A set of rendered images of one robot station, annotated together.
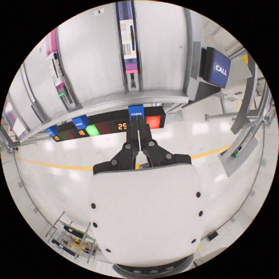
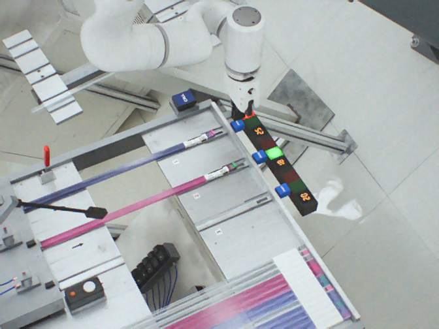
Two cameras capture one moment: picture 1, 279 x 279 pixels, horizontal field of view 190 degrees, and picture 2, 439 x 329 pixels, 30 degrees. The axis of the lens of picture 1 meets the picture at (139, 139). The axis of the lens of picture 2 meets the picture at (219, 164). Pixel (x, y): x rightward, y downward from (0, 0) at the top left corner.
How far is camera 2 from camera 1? 1.91 m
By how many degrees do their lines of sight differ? 44
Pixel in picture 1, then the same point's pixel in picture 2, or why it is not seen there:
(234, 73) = (142, 74)
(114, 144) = not seen: outside the picture
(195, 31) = (169, 119)
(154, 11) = (168, 140)
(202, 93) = (201, 96)
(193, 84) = (202, 105)
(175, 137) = (341, 58)
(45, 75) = (221, 186)
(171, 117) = (303, 102)
